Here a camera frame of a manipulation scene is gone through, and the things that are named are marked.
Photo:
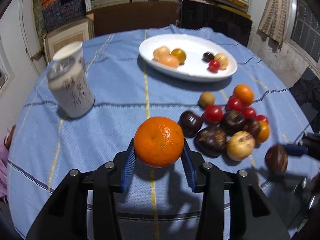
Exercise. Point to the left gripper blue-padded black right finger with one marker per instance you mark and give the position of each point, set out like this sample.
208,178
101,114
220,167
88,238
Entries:
251,214

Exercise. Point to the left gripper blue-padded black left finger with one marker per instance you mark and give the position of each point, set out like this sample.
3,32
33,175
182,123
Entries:
64,215

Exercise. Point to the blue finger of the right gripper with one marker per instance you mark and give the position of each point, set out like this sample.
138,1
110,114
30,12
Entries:
295,150

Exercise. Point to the brown water chestnut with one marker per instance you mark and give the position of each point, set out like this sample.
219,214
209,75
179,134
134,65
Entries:
276,159

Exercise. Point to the orange-yellow tomato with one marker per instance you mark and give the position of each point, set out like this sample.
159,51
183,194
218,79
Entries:
264,132

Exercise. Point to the large dark water chestnut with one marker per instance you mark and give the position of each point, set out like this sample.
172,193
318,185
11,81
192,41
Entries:
211,141

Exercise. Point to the pale yellow potato fruit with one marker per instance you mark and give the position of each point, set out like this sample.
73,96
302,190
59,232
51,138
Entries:
240,146

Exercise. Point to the large orange mandarin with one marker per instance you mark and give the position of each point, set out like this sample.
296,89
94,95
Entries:
158,142

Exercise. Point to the red cherry tomato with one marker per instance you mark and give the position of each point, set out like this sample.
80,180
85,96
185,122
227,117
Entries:
213,114
234,104
249,112
262,118

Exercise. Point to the blue checked tablecloth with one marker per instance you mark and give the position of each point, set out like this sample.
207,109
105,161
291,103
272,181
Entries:
159,203

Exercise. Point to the dark purple plum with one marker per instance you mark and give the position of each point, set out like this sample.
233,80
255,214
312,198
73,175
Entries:
190,123

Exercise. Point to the small orange mandarin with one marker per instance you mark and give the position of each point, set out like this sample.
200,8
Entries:
244,94

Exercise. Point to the tan longan fruit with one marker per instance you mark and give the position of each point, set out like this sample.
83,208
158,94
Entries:
206,99

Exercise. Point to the white oval plate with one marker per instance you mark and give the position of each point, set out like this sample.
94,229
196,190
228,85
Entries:
194,69

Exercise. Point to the red tomato on plate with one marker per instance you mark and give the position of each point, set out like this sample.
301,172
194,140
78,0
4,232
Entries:
214,66

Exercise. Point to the pale speckled fruit on plate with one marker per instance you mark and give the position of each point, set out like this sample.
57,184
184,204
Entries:
223,60

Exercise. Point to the small dark cherry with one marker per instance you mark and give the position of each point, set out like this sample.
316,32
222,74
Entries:
207,57

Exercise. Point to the beige patterned curtain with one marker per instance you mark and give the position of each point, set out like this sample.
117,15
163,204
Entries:
273,20

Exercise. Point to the peach coloured fruit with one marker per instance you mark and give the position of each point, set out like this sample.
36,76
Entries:
169,61

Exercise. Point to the yellow-orange tomato on plate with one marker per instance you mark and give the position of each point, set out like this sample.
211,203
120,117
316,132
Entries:
179,54

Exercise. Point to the white beverage can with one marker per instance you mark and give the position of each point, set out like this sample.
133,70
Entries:
68,84

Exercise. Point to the white paper cup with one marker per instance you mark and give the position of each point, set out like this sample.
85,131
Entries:
74,50

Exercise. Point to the black panel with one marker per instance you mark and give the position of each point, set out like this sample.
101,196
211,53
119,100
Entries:
196,15

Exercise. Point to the framed wooden picture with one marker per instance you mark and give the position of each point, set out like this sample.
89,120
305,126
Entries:
79,30

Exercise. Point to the dark wooden board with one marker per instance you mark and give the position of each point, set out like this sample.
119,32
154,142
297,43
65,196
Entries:
132,16

